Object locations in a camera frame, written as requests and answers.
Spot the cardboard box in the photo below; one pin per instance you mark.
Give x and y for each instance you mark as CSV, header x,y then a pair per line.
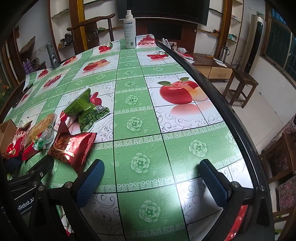
x,y
7,134

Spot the bright red snack packet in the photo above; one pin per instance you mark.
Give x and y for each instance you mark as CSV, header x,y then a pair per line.
x,y
12,144
30,151

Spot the black remote control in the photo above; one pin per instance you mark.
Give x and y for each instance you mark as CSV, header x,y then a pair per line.
x,y
28,87

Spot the dark red snack packet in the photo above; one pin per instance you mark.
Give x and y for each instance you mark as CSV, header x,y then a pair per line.
x,y
71,148

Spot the purple containers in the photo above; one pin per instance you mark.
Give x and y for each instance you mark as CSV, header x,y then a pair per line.
x,y
28,66

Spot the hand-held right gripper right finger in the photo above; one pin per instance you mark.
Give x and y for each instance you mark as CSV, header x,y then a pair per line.
x,y
215,185

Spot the clear green snack packet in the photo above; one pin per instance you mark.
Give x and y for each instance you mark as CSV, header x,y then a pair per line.
x,y
42,140

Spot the wooden chair with floral cushion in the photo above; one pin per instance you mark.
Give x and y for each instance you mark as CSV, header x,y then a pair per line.
x,y
281,153
288,199

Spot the grey cylindrical canister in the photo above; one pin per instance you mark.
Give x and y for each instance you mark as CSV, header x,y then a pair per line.
x,y
52,56

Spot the white spray bottle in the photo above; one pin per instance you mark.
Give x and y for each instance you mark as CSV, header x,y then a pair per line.
x,y
130,30

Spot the black television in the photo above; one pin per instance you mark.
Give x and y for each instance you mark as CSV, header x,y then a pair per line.
x,y
166,9

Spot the yellow snack packet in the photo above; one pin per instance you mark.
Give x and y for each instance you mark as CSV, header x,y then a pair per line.
x,y
39,128

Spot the steel electric kettle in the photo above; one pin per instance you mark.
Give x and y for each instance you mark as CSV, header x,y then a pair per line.
x,y
224,53

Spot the brown wooden stool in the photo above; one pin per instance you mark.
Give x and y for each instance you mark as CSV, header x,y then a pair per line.
x,y
242,78

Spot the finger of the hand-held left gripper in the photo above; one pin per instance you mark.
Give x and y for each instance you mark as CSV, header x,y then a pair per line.
x,y
40,167

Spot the light wooden low cabinet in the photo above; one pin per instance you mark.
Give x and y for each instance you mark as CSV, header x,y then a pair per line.
x,y
219,73

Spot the pink and white snack packet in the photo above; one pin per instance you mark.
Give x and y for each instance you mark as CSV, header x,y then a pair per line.
x,y
67,118

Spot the fruit-printed green tablecloth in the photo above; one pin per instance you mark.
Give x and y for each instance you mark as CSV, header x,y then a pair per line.
x,y
138,104

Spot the dark wooden armchair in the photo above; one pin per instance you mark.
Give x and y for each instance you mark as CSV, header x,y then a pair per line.
x,y
92,34

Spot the wooden wall shelf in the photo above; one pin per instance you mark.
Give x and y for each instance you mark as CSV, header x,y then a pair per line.
x,y
60,23
233,23

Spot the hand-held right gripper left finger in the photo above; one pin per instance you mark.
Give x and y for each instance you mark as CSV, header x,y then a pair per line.
x,y
90,180

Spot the tall standing air conditioner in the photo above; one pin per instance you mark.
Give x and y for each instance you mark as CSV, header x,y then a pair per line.
x,y
254,41

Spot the barred window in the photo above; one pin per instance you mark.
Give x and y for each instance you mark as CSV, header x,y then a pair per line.
x,y
281,46

